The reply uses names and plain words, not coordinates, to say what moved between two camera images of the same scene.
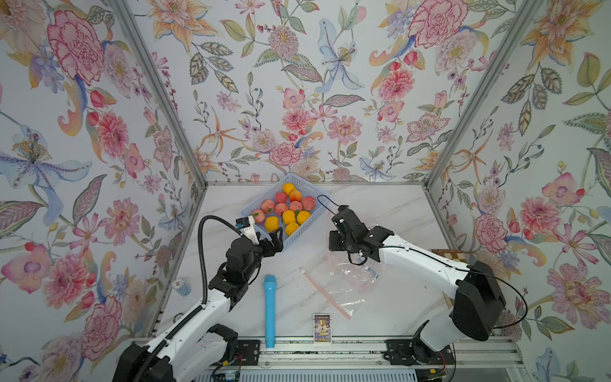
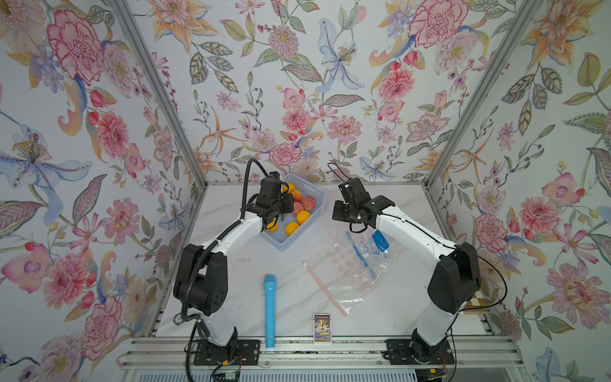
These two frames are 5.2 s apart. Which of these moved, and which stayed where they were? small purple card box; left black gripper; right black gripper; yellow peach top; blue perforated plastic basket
Moved: right black gripper; left black gripper
Stayed: small purple card box; yellow peach top; blue perforated plastic basket
